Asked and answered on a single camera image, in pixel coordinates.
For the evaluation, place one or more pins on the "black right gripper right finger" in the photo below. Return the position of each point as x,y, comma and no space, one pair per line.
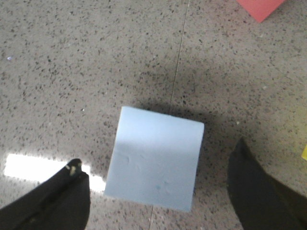
260,201

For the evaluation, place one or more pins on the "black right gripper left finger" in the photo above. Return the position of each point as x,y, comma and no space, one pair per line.
60,203

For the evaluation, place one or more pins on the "light blue foam block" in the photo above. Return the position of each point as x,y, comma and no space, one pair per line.
154,159

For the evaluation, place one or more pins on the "yellow foam block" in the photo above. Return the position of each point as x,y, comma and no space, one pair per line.
304,153

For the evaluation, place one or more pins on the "red foam block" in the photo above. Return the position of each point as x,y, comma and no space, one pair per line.
260,9

